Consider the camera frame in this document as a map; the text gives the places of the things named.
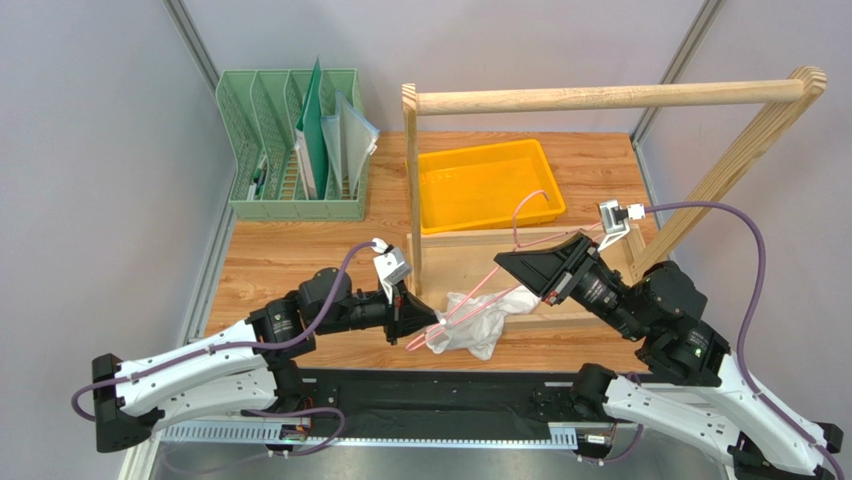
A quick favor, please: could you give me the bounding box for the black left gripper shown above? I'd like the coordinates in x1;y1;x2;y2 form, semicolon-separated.
315;279;441;346

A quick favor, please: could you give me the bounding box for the white tank top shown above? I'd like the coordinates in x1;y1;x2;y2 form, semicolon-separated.
426;286;540;361

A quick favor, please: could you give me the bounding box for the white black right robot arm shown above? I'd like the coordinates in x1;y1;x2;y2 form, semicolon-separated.
495;234;843;479

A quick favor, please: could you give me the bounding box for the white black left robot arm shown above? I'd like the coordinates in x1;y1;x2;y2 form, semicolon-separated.
91;268;438;453

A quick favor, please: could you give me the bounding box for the wooden clothes rack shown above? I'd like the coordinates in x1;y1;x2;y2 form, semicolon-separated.
402;66;828;294

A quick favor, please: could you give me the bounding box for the yellow plastic tray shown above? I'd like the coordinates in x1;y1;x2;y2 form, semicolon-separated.
418;139;566;235

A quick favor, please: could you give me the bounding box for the translucent document pouch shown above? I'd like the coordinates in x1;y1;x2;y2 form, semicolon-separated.
321;90;380;197

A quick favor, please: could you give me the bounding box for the green file organizer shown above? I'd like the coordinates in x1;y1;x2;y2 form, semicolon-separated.
215;69;369;222

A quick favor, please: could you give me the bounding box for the green folder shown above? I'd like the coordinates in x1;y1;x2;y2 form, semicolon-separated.
295;58;329;200

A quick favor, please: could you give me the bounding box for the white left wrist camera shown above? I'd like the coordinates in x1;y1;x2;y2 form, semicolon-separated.
372;238;412;304

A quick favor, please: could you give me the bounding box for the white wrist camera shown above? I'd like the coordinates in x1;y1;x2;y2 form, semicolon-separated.
598;199;646;252
372;238;412;304

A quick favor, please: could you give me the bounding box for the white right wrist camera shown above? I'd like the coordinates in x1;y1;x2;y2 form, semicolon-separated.
598;199;646;252

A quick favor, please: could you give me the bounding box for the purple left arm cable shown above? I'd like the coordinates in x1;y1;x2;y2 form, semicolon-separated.
71;240;381;460

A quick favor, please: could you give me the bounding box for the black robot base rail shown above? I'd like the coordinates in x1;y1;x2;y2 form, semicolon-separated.
272;368;614;439

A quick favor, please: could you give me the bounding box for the white slotted cable duct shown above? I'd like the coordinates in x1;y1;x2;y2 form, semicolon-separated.
159;420;579;450

